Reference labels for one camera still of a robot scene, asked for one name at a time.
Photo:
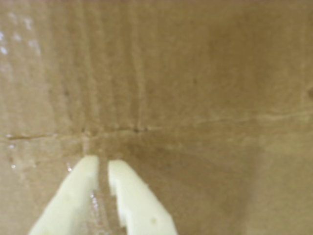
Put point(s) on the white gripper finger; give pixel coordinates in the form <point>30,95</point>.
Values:
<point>139,205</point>
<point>68,205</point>

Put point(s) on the brown cardboard sheet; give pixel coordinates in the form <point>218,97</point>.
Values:
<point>195,73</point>

